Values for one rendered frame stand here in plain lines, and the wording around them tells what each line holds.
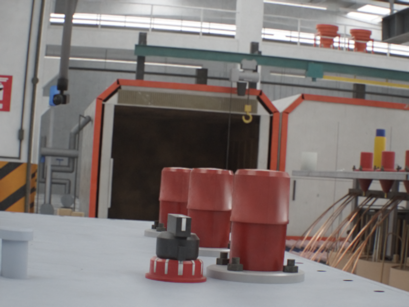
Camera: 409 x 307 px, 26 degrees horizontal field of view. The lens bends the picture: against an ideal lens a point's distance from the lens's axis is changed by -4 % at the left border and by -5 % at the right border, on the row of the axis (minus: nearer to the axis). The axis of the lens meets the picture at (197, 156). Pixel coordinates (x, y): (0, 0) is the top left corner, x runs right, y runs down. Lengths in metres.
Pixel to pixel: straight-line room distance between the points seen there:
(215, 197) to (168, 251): 0.38
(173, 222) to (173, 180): 0.70
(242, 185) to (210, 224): 0.32
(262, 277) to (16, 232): 0.30
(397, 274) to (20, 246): 2.81
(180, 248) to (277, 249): 0.14
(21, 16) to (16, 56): 0.53
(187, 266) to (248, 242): 0.10
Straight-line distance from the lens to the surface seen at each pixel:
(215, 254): 1.40
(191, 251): 1.05
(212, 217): 1.42
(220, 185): 1.42
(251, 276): 1.08
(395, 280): 3.68
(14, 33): 11.78
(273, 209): 1.10
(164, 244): 1.05
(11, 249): 0.96
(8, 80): 11.71
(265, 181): 1.10
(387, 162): 3.80
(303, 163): 4.68
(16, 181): 11.66
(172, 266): 1.04
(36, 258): 1.19
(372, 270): 4.00
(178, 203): 1.75
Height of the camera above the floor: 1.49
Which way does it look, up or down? 1 degrees up
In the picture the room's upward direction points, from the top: 4 degrees clockwise
